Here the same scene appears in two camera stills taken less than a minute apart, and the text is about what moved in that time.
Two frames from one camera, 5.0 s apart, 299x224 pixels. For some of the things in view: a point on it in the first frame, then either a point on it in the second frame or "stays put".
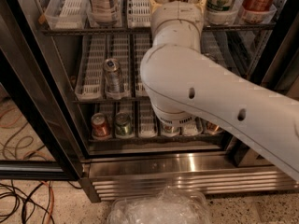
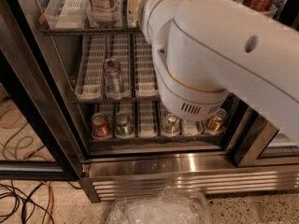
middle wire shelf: (111, 102) stays put
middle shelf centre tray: (141, 43) stays put
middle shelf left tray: (91, 82) stays put
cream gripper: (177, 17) → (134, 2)
